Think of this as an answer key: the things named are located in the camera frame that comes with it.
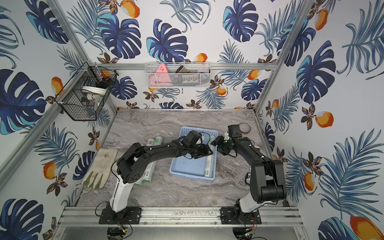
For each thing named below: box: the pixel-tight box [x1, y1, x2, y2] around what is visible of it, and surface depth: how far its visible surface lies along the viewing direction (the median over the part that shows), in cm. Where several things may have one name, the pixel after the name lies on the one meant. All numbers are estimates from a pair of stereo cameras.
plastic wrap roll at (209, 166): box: [204, 137, 214, 178], surface depth 89 cm
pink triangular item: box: [155, 63, 168, 74], surface depth 91 cm
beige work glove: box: [82, 148, 119, 189], surface depth 92 cm
